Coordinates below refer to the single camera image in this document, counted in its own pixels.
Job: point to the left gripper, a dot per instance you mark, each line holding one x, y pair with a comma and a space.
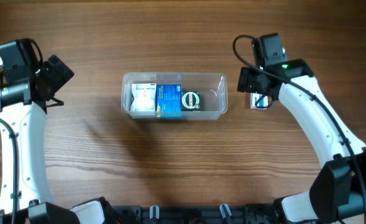
59, 73

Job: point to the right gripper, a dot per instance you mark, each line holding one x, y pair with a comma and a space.
247, 81

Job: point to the white Panadol box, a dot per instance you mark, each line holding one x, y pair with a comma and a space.
258, 101

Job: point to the clear plastic container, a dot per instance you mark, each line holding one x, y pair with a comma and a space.
212, 88

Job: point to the green Zam-Buk box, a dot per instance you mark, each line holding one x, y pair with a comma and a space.
190, 101

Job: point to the blue VapoDrops box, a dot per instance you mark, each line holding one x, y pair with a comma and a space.
168, 102

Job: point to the white Hansaplast plaster box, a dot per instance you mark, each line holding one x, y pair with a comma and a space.
143, 97

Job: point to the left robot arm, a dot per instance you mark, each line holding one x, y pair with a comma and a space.
25, 195

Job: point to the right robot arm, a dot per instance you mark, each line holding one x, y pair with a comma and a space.
339, 190

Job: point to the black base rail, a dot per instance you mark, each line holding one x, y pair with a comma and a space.
243, 214

